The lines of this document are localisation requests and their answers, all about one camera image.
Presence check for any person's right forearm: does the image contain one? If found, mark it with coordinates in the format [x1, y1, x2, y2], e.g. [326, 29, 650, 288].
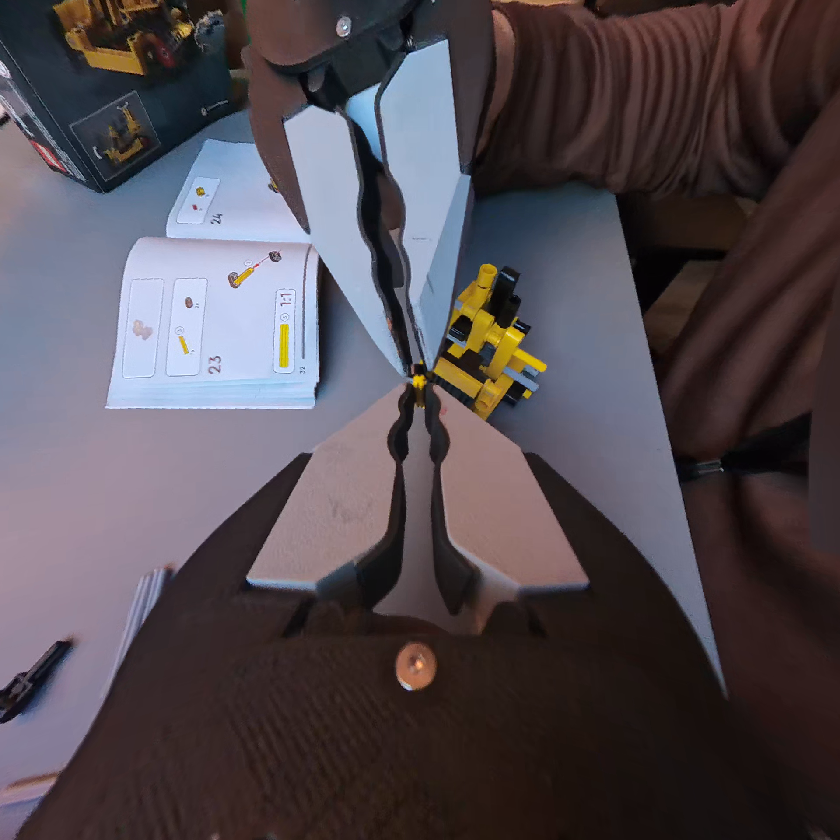
[476, 0, 840, 198]

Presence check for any yellow and black lego model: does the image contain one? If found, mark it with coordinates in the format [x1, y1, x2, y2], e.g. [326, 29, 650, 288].
[433, 264, 547, 421]

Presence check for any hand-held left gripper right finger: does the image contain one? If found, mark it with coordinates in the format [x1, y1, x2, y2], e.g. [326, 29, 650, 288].
[419, 384, 590, 616]

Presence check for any black lego beam piece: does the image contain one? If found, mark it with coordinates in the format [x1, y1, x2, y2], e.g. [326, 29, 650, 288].
[0, 640, 73, 723]

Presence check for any person's brown clothing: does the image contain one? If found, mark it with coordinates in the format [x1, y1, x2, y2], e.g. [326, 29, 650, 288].
[617, 92, 840, 840]

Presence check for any white instruction booklet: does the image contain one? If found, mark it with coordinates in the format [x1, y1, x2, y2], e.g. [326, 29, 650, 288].
[105, 138, 322, 411]

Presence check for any black drawstring cord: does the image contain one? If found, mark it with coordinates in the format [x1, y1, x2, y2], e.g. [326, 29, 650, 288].
[676, 420, 811, 483]

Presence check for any dark lego set box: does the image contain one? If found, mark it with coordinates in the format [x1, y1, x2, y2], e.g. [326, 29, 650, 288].
[0, 0, 240, 194]

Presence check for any white paper stack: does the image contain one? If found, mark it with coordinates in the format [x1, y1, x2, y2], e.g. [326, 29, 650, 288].
[101, 564, 177, 700]

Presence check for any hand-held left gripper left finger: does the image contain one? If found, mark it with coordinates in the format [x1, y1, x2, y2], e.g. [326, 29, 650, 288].
[246, 382, 416, 610]

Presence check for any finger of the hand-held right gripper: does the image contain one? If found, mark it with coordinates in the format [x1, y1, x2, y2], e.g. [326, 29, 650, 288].
[377, 38, 476, 378]
[282, 105, 421, 378]

